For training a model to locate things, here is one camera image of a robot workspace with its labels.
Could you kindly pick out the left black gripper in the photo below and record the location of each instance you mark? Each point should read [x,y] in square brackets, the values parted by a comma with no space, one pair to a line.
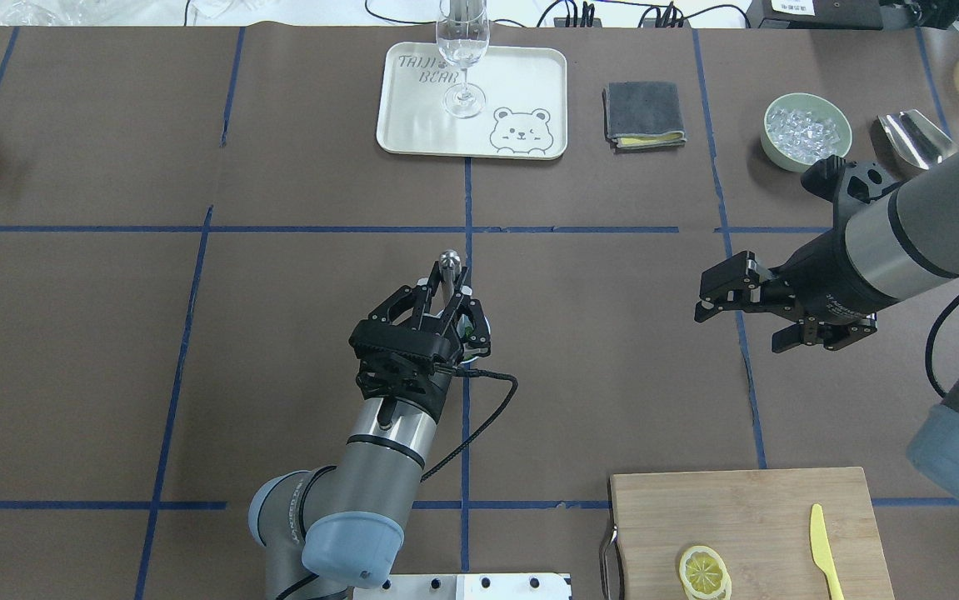
[477,327]

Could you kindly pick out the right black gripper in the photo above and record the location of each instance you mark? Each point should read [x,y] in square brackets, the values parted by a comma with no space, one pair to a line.
[816,275]

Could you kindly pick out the steel muddler black tip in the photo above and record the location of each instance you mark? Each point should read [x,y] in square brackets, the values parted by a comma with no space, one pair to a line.
[450,268]

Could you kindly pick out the yellow lemon slice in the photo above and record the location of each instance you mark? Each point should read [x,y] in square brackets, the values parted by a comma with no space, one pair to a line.
[703,574]

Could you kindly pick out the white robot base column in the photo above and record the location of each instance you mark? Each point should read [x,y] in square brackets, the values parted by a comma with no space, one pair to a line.
[505,585]

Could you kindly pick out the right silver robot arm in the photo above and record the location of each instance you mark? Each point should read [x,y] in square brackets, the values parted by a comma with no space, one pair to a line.
[890,241]

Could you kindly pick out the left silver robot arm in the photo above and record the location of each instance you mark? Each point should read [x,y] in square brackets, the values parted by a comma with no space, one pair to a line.
[339,527]

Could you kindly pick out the green bowl of ice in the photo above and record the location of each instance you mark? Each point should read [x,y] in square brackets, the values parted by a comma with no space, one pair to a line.
[799,129]

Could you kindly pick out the bamboo cutting board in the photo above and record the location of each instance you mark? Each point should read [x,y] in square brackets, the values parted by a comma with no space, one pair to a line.
[759,521]

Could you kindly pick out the steel ice scoop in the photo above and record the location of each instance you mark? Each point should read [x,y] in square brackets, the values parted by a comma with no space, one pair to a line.
[918,143]

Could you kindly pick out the cream bear serving tray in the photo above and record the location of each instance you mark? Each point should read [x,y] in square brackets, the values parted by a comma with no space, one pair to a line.
[519,94]

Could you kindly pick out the grey folded cloth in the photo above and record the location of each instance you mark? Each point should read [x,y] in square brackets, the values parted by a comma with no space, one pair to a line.
[643,114]

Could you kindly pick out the yellow plastic knife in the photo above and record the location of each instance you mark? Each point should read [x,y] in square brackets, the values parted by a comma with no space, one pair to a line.
[822,555]

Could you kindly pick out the clear wine glass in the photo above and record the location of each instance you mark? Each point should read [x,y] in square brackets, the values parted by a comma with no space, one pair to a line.
[463,32]

